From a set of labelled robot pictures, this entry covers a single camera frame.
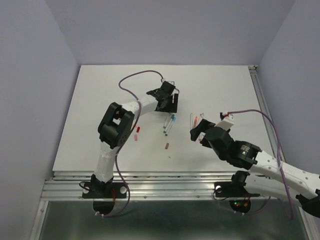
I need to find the light blue cap marker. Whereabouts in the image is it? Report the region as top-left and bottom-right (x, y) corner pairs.
(164, 116), (176, 136)

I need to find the red cap marker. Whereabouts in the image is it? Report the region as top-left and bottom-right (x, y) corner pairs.
(198, 133), (203, 142)

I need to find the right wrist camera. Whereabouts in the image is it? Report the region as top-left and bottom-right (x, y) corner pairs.
(215, 112), (235, 131)

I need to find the purple cable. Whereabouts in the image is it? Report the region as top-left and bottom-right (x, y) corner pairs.
(101, 70), (165, 218)
(228, 109), (294, 220)

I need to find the aluminium right side rail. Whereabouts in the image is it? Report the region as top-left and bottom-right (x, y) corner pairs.
(247, 64), (288, 173)

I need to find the aluminium front rail frame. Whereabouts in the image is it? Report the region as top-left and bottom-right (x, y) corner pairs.
(30, 171), (308, 240)

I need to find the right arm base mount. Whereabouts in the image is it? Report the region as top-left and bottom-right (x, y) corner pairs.
(212, 171), (260, 214)

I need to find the green cap marker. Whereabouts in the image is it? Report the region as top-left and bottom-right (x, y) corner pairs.
(163, 114), (175, 134)

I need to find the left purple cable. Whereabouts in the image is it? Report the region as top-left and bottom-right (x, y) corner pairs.
(101, 70), (165, 218)

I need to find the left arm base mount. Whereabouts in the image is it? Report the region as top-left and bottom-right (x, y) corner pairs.
(79, 181), (131, 218)

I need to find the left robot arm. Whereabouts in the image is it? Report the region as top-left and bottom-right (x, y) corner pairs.
(90, 81), (179, 197)

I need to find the grey cap marker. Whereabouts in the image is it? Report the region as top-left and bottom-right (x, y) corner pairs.
(163, 114), (171, 129)

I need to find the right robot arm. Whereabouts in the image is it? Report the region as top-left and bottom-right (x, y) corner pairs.
(190, 119), (320, 218)

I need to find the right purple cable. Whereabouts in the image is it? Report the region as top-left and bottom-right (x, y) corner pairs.
(228, 109), (294, 220)

